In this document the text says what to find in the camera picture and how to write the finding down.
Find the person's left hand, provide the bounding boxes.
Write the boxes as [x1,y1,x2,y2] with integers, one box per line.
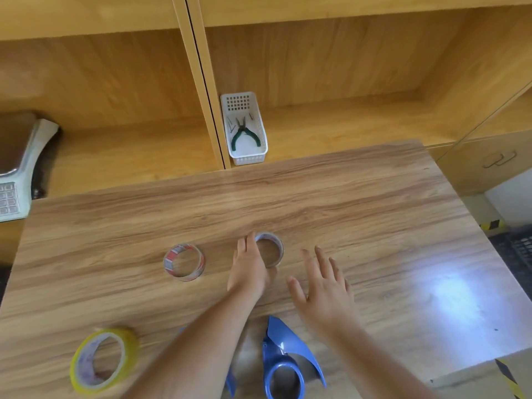
[226,231,277,302]

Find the person's right hand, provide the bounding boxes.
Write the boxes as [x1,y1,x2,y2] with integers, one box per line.
[285,245,366,345]

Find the clear tape roll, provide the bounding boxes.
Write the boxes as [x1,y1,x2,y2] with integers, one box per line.
[254,232,285,269]

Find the blue tape dispenser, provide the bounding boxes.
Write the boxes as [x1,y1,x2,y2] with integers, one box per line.
[262,314,328,399]
[178,326,238,398]

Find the red patterned tape core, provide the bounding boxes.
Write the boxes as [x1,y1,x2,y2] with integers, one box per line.
[162,243,207,282]

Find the yellow tape roll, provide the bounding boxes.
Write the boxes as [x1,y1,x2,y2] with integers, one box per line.
[68,326,141,396]

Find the person's left forearm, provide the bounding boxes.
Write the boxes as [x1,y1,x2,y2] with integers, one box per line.
[120,286,267,399]

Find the person's right forearm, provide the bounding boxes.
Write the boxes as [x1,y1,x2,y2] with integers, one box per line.
[328,324,441,399]

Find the white plastic basket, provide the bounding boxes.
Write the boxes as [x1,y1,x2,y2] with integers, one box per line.
[219,91,269,166]

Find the wooden shelf unit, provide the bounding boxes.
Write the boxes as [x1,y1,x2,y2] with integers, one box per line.
[0,0,532,262]

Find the white digital weighing scale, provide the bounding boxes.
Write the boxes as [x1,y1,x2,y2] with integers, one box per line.
[0,111,61,223]

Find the green handled pliers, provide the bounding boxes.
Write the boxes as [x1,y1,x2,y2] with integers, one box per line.
[231,116,262,150]

